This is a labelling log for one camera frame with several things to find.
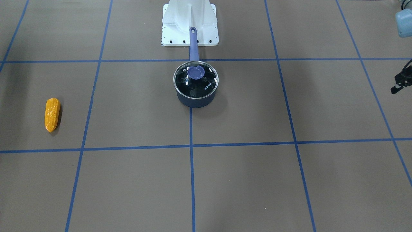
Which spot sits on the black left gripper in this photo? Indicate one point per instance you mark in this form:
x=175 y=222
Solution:
x=400 y=81

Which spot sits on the glass pot lid blue knob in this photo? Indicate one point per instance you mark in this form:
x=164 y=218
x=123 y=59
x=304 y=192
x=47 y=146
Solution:
x=195 y=80

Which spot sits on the yellow corn cob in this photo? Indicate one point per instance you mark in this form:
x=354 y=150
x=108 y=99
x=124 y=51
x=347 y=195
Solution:
x=52 y=112

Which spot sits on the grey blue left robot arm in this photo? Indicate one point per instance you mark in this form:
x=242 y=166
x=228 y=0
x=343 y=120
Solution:
x=404 y=25

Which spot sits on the dark blue saucepan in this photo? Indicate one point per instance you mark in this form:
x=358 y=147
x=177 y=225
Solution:
x=194 y=56

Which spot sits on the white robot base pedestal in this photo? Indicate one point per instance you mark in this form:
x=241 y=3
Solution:
x=181 y=15

